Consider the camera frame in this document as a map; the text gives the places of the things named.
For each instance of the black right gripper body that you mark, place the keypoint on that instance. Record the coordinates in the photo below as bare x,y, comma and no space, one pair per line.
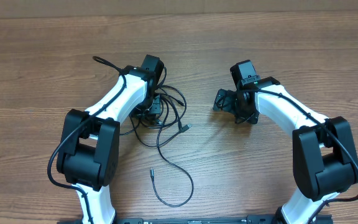
223,101

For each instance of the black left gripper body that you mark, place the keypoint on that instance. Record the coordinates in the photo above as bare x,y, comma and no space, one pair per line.
153,109

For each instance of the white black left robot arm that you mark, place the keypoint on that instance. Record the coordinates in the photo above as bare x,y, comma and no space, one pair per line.
87,156

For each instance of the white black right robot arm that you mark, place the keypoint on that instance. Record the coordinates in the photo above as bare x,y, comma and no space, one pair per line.
324,157

